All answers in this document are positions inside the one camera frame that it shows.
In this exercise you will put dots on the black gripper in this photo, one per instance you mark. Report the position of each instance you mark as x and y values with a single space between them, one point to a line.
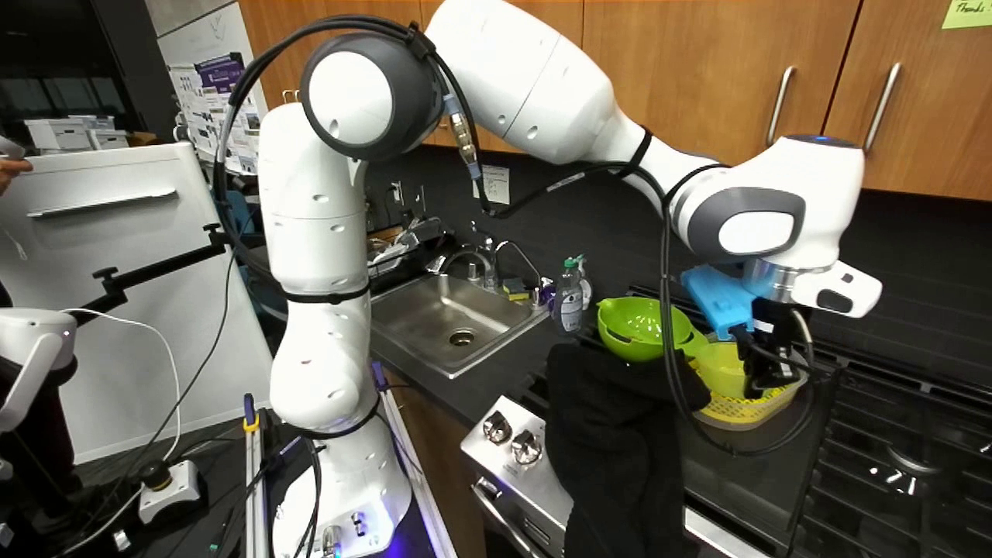
780 330

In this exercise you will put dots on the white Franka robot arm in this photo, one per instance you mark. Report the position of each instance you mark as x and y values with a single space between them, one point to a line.
311 207

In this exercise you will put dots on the clear container with yellow strainer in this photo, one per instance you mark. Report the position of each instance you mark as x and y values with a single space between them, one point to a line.
764 412

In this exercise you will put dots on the black gas stove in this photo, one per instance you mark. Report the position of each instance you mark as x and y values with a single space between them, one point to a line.
909 465

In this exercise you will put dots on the black cloth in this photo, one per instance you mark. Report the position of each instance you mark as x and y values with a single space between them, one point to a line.
622 455

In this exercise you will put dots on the clear dish soap bottle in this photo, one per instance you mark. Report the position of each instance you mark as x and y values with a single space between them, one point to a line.
575 306

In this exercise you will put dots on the purple bottle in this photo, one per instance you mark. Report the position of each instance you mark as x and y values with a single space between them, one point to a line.
548 298

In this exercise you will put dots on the silver stove knob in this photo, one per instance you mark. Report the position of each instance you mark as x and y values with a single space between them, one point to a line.
528 449
496 425

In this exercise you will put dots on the yellow sponge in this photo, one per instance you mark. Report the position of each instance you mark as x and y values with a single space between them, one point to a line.
516 298

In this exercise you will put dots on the wooden upper cabinet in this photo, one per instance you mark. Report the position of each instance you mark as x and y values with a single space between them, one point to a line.
702 82

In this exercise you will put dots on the silver faucet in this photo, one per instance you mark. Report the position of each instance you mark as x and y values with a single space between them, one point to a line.
485 272

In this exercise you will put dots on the stainless steel sink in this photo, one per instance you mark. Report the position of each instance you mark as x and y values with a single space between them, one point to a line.
435 320

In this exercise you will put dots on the black dish rack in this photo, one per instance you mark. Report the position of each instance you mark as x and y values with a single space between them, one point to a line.
397 250

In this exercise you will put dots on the green sticky note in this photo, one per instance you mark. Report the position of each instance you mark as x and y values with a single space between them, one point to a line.
965 12

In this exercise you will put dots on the grey pole with yellow tip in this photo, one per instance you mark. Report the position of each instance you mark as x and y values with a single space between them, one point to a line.
252 486

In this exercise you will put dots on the small white base device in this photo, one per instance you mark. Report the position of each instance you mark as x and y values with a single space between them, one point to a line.
170 497

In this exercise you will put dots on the purple printed poster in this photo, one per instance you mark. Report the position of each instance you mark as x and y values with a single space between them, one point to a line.
217 77

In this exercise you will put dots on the white curved device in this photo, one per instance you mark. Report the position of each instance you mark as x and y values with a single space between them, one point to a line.
36 330

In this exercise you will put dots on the white storage box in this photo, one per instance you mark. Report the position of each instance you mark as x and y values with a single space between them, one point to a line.
71 133

